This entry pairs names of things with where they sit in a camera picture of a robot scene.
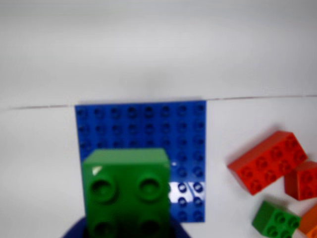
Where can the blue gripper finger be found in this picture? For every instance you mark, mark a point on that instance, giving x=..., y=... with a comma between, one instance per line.
x=177, y=230
x=75, y=230

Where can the green two-by-four toy block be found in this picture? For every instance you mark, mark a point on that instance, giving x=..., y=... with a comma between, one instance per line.
x=126, y=191

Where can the green two-by-two toy block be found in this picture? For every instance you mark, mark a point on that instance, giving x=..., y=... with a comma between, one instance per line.
x=275, y=220

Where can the red two-by-four toy block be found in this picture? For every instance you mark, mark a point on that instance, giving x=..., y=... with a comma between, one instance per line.
x=268, y=163

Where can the orange two-by-four toy block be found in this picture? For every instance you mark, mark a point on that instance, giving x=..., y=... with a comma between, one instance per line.
x=309, y=223

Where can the blue studded base plate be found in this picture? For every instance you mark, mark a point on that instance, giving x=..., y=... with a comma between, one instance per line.
x=143, y=126

